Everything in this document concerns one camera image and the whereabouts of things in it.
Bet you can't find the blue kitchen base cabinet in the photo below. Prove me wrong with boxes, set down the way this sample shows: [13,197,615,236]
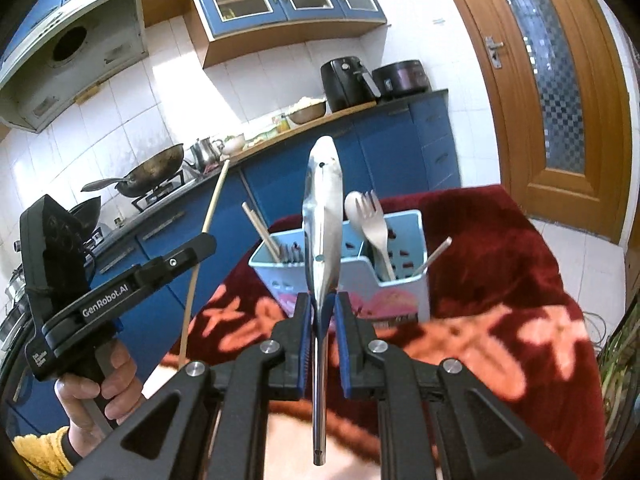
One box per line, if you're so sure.
[0,91,462,441]

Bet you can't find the black air fryer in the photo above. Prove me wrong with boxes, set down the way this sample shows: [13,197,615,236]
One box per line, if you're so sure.
[320,56,382,112]

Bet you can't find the blue glass-door wall cabinet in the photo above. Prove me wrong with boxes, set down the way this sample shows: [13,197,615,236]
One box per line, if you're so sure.
[187,0,388,68]

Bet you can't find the metal kettle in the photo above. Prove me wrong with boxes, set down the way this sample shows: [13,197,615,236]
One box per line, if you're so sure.
[186,137,224,172]

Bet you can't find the black wok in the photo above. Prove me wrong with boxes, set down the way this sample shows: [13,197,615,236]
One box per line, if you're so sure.
[81,143,186,198]

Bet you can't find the grey range hood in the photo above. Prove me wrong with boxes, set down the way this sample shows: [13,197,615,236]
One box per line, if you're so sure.
[0,0,148,133]

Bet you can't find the light blue utensil box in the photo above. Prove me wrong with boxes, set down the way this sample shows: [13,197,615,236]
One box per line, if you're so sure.
[248,209,431,326]

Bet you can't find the wooden door with frosted glass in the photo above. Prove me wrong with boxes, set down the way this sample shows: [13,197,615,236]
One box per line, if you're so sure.
[432,0,638,248]

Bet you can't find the white chopstick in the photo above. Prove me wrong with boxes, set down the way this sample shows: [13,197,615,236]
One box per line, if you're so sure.
[412,236,453,277]

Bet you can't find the metal door handle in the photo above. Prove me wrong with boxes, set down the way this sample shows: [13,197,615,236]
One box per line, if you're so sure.
[484,36,504,69]

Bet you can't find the metal table knife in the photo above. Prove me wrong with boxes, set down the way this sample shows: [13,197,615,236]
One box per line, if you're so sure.
[301,135,346,466]

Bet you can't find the steel pots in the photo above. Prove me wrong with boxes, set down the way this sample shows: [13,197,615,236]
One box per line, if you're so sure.
[2,265,31,351]

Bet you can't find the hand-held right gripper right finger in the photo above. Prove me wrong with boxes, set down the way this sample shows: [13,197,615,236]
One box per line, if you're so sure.
[333,291,583,480]

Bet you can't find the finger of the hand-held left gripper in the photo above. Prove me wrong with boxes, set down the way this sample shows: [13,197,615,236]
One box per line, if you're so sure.
[135,232,218,295]

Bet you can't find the red floral blanket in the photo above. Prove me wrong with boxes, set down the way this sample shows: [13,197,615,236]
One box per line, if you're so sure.
[145,185,606,480]

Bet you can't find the metal bowl with food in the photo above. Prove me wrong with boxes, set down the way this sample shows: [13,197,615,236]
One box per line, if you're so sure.
[288,99,328,126]

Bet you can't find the wooden chopstick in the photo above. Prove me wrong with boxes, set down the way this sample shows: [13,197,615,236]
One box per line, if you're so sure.
[242,202,282,263]
[180,159,231,363]

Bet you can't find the person's left hand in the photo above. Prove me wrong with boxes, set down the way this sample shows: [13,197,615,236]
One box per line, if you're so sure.
[54,344,147,465]

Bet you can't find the dark rice cooker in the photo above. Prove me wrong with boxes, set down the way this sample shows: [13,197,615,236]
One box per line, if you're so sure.
[371,60,432,102]

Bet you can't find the gas stove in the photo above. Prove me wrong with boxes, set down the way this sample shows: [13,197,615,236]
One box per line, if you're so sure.
[131,169,198,212]

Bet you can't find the person's left forearm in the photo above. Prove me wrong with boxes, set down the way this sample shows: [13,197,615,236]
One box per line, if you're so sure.
[12,425,83,480]

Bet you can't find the green leafy plant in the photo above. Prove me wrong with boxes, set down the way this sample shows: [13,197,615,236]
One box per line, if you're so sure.
[602,310,628,421]

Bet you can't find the small black pan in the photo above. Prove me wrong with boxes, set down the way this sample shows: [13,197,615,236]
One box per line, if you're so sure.
[67,196,103,233]

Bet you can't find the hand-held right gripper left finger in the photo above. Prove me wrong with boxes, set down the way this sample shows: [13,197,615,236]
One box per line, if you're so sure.
[62,291,312,480]

